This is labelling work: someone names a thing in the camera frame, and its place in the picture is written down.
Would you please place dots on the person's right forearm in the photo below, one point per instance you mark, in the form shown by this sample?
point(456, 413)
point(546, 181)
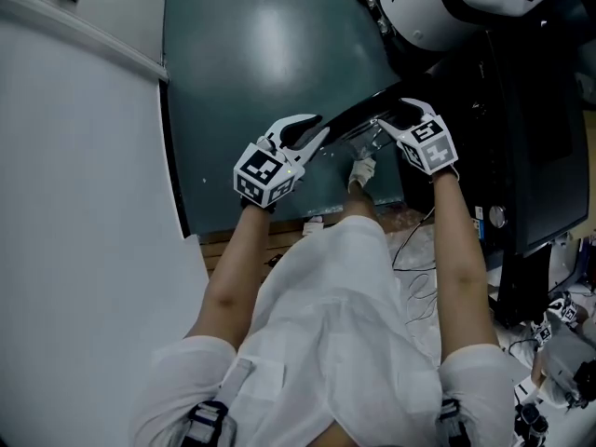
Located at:
point(458, 259)

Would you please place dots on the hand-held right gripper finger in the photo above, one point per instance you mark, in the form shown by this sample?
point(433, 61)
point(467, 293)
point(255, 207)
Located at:
point(395, 129)
point(421, 110)

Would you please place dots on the white robot with black band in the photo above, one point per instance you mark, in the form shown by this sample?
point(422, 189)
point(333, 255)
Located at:
point(419, 7)

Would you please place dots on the black baseboard strip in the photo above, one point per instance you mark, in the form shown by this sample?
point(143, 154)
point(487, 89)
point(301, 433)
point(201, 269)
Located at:
point(176, 166)

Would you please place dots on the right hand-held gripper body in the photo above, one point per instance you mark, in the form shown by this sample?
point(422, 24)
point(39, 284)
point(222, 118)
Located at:
point(430, 149)

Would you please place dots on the person's left forearm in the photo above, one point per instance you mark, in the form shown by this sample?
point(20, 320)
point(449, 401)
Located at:
point(233, 273)

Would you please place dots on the person's right leg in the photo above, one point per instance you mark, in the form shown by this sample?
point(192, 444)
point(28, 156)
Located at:
point(361, 200)

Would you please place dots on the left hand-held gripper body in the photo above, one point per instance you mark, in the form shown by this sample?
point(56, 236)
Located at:
point(265, 175)

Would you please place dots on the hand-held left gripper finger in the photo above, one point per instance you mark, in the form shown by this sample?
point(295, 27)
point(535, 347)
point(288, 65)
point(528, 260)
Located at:
point(293, 121)
point(309, 147)

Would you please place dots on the person's white clothing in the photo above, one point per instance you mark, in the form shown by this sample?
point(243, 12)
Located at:
point(335, 342)

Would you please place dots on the wooden slat platform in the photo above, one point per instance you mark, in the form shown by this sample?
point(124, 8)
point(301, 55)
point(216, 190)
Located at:
point(279, 240)

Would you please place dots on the white shoe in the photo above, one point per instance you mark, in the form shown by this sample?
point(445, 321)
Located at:
point(363, 170)
point(313, 225)

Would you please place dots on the brown cardboard box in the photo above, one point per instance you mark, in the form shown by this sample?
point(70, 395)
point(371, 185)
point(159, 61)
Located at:
point(589, 170)

